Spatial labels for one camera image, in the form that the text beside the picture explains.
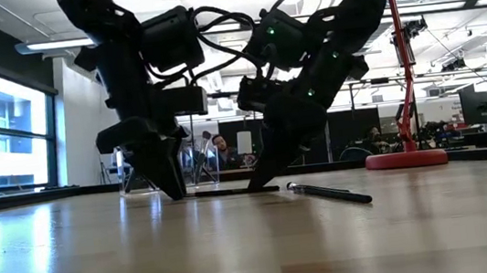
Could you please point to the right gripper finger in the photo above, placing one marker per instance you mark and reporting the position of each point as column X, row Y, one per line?
column 259, row 164
column 282, row 157

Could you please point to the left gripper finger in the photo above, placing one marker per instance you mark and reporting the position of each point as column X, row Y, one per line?
column 180, row 166
column 162, row 168

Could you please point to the small silver-ferrule makeup brush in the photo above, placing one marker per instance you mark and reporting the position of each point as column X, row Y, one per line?
column 231, row 191

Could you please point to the thin black makeup brush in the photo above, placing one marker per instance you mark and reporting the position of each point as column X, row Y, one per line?
column 337, row 194

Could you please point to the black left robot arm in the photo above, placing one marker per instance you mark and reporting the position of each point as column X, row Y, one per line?
column 119, row 54

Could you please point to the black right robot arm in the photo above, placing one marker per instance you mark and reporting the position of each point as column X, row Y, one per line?
column 349, row 18

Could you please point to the white sheet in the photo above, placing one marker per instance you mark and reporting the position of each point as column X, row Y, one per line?
column 244, row 142

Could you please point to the clear acrylic organizer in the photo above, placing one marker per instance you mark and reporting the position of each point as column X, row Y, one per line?
column 123, row 168

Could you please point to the person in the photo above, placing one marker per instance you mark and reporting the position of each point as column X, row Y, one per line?
column 221, row 142
column 374, row 134

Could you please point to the black partition panels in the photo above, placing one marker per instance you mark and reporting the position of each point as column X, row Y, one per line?
column 344, row 134

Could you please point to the ceiling light bar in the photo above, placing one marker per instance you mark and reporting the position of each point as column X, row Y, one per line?
column 58, row 44

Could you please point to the red desk lamp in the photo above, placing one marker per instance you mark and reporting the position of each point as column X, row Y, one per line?
column 407, row 160

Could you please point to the black computer monitor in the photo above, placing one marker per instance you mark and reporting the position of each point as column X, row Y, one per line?
column 478, row 107

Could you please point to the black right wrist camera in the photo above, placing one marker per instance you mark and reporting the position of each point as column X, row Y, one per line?
column 257, row 93

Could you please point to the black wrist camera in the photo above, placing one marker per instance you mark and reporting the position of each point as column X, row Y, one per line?
column 257, row 93
column 182, row 102

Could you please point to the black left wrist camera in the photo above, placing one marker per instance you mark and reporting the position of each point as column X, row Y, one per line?
column 182, row 102

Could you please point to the window with dark frame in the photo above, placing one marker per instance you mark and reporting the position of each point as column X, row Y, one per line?
column 10, row 149

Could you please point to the black aluminium table frame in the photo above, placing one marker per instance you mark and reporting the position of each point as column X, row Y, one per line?
column 25, row 199

